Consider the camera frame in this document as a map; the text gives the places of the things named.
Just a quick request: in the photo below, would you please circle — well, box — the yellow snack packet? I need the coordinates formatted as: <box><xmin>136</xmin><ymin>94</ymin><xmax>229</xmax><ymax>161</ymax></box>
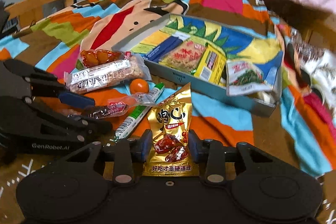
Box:
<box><xmin>194</xmin><ymin>43</ymin><xmax>227</xmax><ymax>85</ymax></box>

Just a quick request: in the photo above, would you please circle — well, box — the green white sausage stick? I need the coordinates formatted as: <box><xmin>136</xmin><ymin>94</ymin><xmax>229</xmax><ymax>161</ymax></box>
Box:
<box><xmin>110</xmin><ymin>83</ymin><xmax>165</xmax><ymax>143</ymax></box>

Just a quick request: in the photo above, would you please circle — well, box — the rice cracker bar packet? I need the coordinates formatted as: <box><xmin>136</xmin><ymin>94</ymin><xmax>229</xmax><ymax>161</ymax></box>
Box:
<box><xmin>158</xmin><ymin>40</ymin><xmax>206</xmax><ymax>74</ymax></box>

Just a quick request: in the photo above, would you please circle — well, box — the orange braised snack packet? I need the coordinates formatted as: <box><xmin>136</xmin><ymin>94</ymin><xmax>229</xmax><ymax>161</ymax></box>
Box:
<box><xmin>79</xmin><ymin>50</ymin><xmax>122</xmax><ymax>68</ymax></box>

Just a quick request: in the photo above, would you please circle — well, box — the metal tray with dinosaur drawing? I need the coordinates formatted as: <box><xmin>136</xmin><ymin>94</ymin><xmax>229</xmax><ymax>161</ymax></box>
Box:
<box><xmin>113</xmin><ymin>14</ymin><xmax>283</xmax><ymax>117</ymax></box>

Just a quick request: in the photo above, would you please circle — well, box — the green vegetable snack packet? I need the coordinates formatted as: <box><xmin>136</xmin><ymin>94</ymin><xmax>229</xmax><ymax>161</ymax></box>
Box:
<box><xmin>226</xmin><ymin>61</ymin><xmax>277</xmax><ymax>97</ymax></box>

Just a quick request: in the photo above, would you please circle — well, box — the clear peanut brittle packet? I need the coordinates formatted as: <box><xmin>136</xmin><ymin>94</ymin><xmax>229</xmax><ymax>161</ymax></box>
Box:
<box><xmin>64</xmin><ymin>54</ymin><xmax>151</xmax><ymax>94</ymax></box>

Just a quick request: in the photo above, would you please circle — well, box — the wooden bed frame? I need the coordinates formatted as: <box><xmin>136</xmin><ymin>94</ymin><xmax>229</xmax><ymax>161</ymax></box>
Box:
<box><xmin>5</xmin><ymin>0</ymin><xmax>75</xmax><ymax>28</ymax></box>

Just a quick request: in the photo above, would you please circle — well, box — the gold chicken heart snack packet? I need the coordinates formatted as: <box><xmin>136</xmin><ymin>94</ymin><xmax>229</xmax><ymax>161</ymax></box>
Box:
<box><xmin>142</xmin><ymin>84</ymin><xmax>199</xmax><ymax>177</ymax></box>

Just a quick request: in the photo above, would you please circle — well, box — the floral satin quilt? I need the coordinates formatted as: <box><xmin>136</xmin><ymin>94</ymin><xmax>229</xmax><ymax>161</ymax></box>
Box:
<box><xmin>274</xmin><ymin>24</ymin><xmax>335</xmax><ymax>117</ymax></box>

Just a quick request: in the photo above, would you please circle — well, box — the colourful Paul Frank blanket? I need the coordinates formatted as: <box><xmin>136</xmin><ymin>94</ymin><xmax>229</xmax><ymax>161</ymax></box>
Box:
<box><xmin>0</xmin><ymin>0</ymin><xmax>336</xmax><ymax>224</ymax></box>

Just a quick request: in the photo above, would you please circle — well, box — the red clear sausage packet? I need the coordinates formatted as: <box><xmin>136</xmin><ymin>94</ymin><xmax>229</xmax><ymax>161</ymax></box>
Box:
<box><xmin>81</xmin><ymin>93</ymin><xmax>155</xmax><ymax>119</ymax></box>

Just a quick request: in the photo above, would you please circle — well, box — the small orange mandarin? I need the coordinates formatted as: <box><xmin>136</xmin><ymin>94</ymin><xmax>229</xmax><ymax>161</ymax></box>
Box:
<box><xmin>129</xmin><ymin>79</ymin><xmax>149</xmax><ymax>94</ymax></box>

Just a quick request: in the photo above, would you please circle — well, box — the blue white snack packet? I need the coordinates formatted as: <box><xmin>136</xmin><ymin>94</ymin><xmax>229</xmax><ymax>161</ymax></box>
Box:
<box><xmin>142</xmin><ymin>32</ymin><xmax>190</xmax><ymax>63</ymax></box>

